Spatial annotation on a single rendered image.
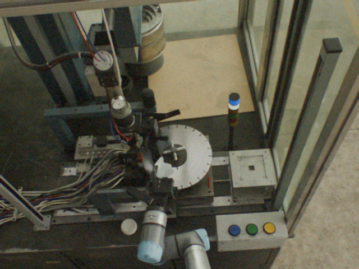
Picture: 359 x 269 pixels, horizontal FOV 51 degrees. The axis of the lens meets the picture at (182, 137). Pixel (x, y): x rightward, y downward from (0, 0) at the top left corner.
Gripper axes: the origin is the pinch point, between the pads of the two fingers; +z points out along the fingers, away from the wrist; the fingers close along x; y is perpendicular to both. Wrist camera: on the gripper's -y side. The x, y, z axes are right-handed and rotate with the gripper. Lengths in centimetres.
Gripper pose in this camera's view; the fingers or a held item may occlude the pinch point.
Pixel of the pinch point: (159, 160)
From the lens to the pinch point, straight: 136.5
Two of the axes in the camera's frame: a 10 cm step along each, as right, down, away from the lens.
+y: 9.6, -0.2, -2.7
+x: -2.4, -5.4, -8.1
